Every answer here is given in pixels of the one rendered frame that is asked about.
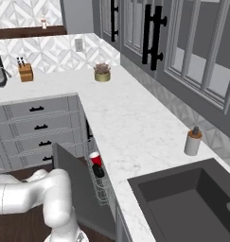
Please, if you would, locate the black cupboard handle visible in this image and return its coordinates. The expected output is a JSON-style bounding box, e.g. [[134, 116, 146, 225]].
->
[[110, 0, 120, 43], [150, 5, 168, 72]]

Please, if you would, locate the grey base cupboard door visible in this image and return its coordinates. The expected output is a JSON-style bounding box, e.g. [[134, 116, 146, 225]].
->
[[114, 201, 133, 242]]

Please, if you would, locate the dark wooden shelf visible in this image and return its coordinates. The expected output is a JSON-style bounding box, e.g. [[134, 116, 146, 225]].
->
[[0, 25, 68, 41]]

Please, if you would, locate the wire dishwasher rack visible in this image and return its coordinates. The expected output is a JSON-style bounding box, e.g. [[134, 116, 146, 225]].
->
[[83, 137, 116, 208]]

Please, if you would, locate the wooden knife block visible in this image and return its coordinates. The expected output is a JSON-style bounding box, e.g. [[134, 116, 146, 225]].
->
[[17, 56, 35, 83]]

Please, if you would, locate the white wall socket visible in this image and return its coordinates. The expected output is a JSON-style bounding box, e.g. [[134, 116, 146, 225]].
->
[[74, 38, 84, 53]]

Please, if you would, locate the white soap dispenser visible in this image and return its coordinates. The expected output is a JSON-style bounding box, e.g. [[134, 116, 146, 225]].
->
[[184, 126, 203, 157]]

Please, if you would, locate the dark grey sink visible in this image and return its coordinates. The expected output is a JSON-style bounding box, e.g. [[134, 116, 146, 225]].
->
[[127, 157, 230, 242]]

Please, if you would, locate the red cup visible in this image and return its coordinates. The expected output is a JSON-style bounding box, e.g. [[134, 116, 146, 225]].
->
[[88, 150, 103, 167]]

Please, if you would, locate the grey dishwasher door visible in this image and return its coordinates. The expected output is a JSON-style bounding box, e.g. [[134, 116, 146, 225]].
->
[[52, 142, 117, 241]]

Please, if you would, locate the potted plant in yellow pot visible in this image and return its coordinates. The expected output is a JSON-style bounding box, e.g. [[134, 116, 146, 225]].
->
[[93, 62, 112, 83]]

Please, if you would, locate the black bowl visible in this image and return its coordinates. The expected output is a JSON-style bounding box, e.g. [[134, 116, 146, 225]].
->
[[92, 164, 106, 179]]

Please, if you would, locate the grey glass cupboard door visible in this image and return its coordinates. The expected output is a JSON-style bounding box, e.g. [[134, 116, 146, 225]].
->
[[120, 0, 160, 78], [99, 0, 123, 49], [155, 0, 230, 144]]

